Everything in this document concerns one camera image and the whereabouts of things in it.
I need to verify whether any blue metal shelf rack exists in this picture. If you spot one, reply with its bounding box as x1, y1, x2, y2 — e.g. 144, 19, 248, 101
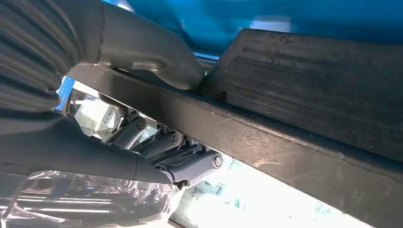
56, 0, 403, 111

